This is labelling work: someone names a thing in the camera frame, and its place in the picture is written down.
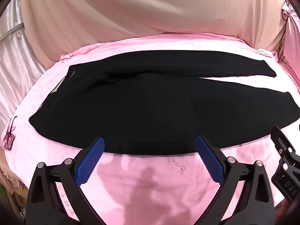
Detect white satin curtain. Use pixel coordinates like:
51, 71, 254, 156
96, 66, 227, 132
0, 0, 47, 125

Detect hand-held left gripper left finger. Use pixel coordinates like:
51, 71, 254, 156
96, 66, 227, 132
25, 136, 110, 225

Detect small dark tag with cord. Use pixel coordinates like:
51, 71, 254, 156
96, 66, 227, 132
3, 116, 18, 149

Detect beige draped cloth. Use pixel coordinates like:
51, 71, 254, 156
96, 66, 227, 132
19, 0, 290, 69

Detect pink bed sheet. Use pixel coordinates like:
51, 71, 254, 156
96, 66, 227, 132
1, 34, 300, 225

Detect black pants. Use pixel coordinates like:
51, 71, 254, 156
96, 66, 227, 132
28, 50, 300, 156

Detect pink pillow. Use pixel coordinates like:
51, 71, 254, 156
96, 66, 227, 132
274, 1, 300, 80

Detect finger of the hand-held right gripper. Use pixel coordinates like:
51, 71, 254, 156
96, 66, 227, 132
270, 126, 300, 161

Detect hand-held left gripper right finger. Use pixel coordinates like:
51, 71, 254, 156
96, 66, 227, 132
195, 135, 276, 225

